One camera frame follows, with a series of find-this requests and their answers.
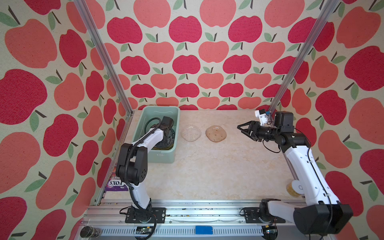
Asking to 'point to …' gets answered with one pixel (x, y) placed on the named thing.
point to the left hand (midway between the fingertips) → (166, 137)
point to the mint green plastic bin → (162, 156)
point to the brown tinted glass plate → (216, 133)
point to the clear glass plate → (191, 133)
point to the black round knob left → (87, 231)
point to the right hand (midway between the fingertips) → (243, 128)
